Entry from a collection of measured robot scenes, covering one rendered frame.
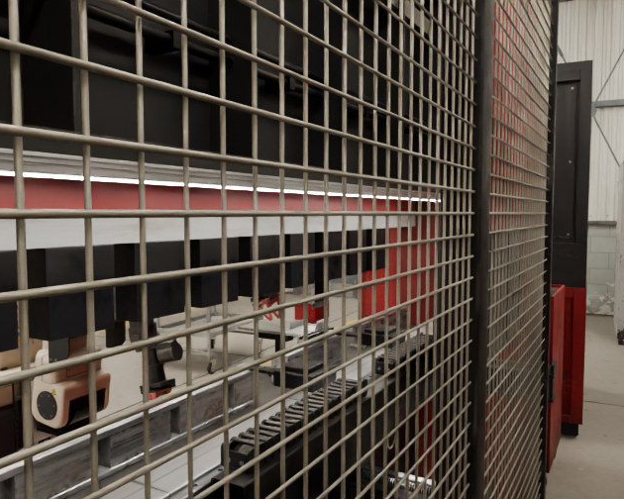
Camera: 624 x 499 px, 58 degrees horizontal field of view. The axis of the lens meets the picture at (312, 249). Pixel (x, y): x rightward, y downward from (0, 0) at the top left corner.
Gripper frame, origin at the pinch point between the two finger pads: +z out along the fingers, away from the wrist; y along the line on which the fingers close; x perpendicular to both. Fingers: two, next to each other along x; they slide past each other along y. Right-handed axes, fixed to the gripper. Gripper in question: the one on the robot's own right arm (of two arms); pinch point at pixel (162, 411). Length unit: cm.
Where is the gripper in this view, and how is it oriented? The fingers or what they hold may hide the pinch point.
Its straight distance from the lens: 188.1
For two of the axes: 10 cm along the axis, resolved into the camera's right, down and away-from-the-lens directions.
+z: 2.2, 9.7, -1.0
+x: 5.7, -0.5, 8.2
